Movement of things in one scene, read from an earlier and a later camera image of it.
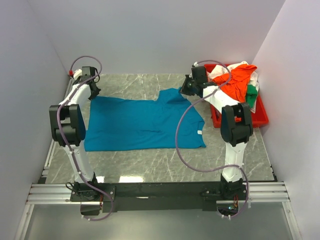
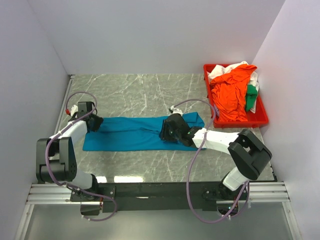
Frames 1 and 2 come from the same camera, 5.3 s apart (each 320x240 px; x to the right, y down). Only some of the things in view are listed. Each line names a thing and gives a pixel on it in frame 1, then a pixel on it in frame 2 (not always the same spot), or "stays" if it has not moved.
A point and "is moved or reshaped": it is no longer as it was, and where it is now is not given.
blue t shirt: x=169 y=121 is moved or reshaped
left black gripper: x=94 y=94 -> x=99 y=120
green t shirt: x=251 y=95 stays
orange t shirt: x=237 y=82 stays
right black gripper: x=183 y=90 -> x=163 y=134
